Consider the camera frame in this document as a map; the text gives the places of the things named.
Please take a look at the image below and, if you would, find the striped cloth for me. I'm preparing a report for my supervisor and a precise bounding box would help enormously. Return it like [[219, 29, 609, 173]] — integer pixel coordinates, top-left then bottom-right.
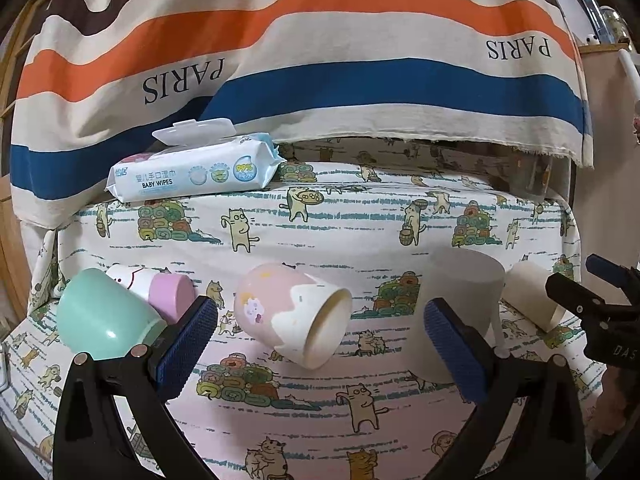
[[10, 0, 596, 231]]

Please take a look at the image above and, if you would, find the large white cup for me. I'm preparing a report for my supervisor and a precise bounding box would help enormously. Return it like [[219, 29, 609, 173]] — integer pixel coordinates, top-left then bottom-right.
[[417, 246, 506, 383]]

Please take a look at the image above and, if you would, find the pink and white cup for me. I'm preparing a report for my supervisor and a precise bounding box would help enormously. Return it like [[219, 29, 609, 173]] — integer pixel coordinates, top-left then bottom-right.
[[233, 263, 352, 371]]

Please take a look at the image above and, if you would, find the baby wipes pack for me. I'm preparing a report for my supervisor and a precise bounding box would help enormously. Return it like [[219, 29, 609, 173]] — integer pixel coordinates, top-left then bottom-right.
[[105, 118, 287, 204]]

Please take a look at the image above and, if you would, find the cat printed sheet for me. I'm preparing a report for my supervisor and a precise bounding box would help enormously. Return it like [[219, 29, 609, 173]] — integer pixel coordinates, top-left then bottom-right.
[[0, 137, 601, 480]]

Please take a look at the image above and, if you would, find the blue pen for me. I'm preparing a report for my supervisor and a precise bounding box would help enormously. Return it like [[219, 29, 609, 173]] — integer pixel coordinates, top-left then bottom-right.
[[579, 0, 610, 45]]

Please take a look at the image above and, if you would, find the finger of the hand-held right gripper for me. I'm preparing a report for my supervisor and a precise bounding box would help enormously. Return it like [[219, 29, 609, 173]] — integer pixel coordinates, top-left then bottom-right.
[[545, 272, 621, 333], [585, 254, 640, 293]]

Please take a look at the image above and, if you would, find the beige box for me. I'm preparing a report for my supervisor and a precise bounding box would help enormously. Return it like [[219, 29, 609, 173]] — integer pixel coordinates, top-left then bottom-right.
[[577, 42, 640, 173]]

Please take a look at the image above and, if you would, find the mint green cup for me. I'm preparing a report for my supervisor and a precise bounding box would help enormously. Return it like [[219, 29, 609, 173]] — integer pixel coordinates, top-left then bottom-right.
[[56, 267, 167, 362]]

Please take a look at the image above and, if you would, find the white bottle with pink cap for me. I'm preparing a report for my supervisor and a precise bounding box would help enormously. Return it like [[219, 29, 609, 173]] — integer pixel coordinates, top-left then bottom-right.
[[105, 263, 196, 326]]

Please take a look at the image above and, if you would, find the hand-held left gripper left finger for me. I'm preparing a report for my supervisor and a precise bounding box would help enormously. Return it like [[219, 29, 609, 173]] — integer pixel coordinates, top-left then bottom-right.
[[52, 295, 221, 480]]

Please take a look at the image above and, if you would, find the clear glass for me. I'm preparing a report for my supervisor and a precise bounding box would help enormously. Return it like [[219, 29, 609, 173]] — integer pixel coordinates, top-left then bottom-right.
[[512, 152, 553, 201]]

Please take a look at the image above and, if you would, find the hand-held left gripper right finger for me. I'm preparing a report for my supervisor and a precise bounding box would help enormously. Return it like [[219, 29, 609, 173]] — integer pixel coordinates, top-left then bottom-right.
[[422, 297, 596, 480]]

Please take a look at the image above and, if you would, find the small cream cup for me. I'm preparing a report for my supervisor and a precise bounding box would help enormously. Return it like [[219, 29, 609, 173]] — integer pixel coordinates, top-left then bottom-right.
[[501, 261, 567, 333]]

